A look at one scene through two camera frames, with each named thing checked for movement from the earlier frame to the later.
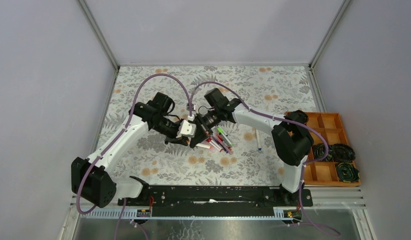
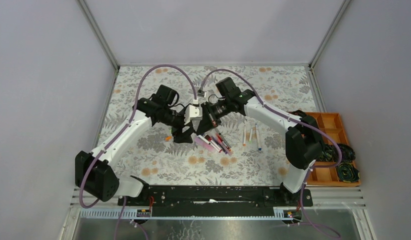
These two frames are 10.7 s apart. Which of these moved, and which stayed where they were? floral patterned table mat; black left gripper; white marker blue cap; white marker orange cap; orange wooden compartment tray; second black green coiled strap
Moved: white marker orange cap; black left gripper
Stayed: orange wooden compartment tray; white marker blue cap; second black green coiled strap; floral patterned table mat
